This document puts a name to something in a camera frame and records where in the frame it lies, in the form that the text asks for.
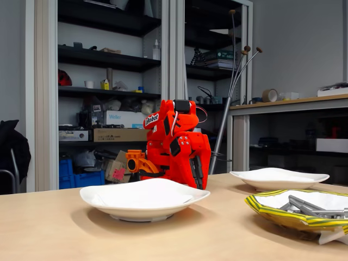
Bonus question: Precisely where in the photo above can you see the white square plate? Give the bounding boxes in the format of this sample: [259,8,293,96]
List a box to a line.
[229,167,330,192]
[79,178,211,222]

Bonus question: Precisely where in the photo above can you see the black flexible tripod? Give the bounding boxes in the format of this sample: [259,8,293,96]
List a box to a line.
[190,47,206,66]

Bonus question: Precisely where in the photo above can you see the orange table clamp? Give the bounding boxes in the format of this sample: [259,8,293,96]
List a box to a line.
[125,149,161,175]

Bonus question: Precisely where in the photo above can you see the white plastic bag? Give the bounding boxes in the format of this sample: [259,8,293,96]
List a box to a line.
[103,99,122,111]

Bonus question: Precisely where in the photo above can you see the black jacket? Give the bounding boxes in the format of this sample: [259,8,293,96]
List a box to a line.
[0,119,32,195]

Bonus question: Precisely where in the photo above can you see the long brown carton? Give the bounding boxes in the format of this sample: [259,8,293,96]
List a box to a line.
[93,128,150,142]

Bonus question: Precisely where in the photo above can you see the cardboard box pink sticker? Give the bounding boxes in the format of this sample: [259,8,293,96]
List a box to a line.
[104,150,134,184]

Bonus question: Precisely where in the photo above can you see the white printed flat box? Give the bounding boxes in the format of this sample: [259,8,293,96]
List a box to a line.
[58,130,89,142]

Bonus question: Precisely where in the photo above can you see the metal frame chair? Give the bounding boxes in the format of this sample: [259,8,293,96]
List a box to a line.
[0,148,21,194]

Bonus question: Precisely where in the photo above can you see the red black helmet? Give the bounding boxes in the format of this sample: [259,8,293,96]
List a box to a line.
[58,69,73,87]

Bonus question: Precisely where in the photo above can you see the white Weller box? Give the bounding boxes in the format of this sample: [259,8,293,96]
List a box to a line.
[103,110,149,129]

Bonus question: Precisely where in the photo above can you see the tall blue plastic crate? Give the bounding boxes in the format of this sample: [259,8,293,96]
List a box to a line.
[59,159,74,190]

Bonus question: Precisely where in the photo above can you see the white plastic bottle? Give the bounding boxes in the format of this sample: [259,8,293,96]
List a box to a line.
[152,39,161,60]

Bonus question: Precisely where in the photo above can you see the brown tape roll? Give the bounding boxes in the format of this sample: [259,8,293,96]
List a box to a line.
[262,88,278,103]

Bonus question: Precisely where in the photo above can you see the white red servo cable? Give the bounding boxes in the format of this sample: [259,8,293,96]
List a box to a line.
[171,110,182,136]

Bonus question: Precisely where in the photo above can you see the low blue plastic crate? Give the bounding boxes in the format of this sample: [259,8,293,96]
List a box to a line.
[73,170,105,188]

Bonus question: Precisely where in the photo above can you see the stack of books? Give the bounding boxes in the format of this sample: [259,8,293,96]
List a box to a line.
[205,49,237,70]

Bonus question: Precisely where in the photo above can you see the grey workbench wooden top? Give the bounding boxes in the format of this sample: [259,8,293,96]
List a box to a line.
[227,94,348,175]

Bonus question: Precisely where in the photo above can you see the white tray with parts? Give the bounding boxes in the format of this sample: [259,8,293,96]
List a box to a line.
[317,82,348,97]

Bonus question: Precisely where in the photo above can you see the thin black red servo cable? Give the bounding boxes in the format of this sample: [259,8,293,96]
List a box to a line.
[194,105,209,125]

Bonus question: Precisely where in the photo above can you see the white soft lump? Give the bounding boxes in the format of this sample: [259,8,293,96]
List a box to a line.
[140,99,155,115]

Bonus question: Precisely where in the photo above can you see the grey open storage cabinet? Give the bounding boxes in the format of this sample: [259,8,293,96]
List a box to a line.
[26,0,171,192]
[169,0,254,176]

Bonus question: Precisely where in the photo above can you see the yellow black striped paper plate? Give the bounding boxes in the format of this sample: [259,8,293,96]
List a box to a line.
[244,189,348,245]

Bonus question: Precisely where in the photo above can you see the black hand tool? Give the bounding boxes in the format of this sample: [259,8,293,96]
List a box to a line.
[92,123,125,129]

